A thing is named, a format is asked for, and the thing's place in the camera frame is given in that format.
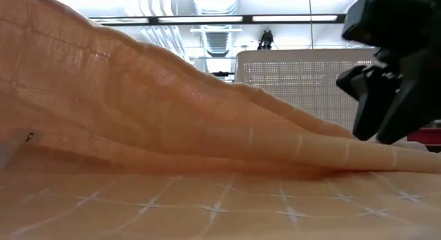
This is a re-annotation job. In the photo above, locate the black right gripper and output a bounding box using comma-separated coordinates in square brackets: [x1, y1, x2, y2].
[336, 0, 441, 145]

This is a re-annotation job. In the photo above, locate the orange towel with white grid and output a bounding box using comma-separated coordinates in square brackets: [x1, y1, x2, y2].
[0, 0, 441, 240]

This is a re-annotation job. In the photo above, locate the red black tool case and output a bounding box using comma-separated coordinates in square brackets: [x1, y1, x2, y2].
[406, 128, 441, 153]

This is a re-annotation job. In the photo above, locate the white perforated plastic basket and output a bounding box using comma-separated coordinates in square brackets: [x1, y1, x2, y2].
[234, 48, 380, 131]

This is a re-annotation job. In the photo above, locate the thin grey hanging cable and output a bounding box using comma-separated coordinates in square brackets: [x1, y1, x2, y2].
[308, 0, 314, 50]

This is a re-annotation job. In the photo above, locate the black overhead camera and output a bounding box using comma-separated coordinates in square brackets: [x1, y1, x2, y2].
[256, 28, 276, 50]

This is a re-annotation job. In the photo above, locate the silver ventilation duct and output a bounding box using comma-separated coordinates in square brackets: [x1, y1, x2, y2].
[191, 0, 241, 58]

